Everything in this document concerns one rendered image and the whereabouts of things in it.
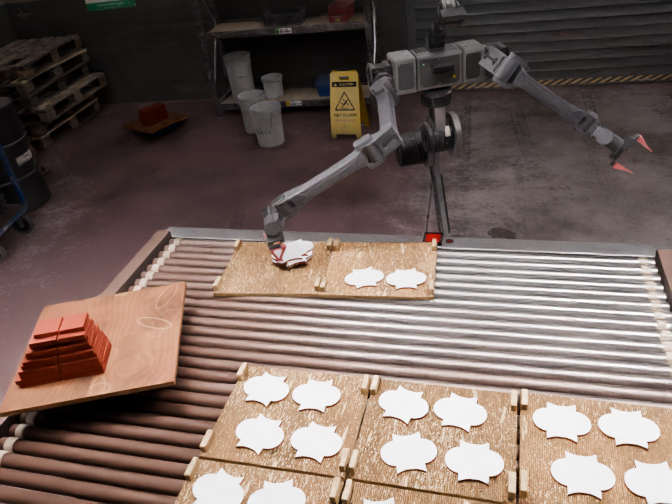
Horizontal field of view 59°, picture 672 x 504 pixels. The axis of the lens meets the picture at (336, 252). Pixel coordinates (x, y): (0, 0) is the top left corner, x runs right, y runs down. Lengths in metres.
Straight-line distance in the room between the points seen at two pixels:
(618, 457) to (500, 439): 0.28
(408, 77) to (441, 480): 1.65
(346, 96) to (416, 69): 3.12
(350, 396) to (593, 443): 0.66
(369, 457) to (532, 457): 0.41
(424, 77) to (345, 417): 1.50
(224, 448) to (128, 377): 0.37
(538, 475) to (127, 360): 1.21
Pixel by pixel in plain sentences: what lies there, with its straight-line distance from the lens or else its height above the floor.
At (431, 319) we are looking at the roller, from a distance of 2.06.
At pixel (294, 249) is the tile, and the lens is 2.36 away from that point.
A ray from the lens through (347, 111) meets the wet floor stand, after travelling 5.74.
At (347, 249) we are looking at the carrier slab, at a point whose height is 0.94.
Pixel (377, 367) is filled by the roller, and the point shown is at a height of 0.92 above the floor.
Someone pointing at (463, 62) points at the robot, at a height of 1.47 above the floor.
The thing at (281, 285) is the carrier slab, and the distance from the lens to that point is 2.26.
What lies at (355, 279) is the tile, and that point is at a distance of 2.21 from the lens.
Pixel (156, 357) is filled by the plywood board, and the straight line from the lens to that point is 1.93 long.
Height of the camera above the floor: 2.25
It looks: 33 degrees down
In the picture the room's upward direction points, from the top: 8 degrees counter-clockwise
